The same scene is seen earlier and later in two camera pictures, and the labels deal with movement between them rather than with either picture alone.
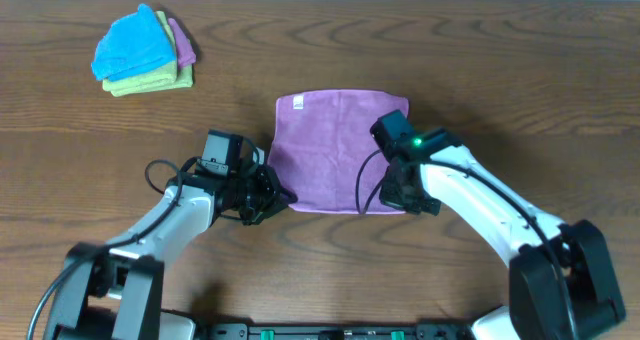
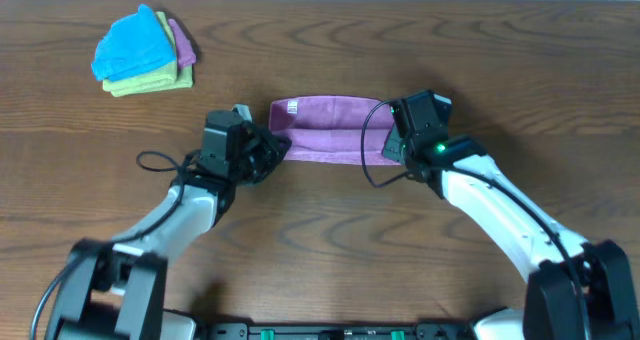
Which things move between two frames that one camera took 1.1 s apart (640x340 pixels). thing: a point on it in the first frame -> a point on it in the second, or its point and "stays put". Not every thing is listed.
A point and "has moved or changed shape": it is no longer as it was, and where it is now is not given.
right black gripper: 387,195 -> 391,146
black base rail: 336,332 stays put
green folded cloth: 173,76 stays put
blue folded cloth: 133,44 stays put
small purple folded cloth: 185,52 stays put
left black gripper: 265,195 -> 265,150
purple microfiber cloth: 318,140 has moved or changed shape
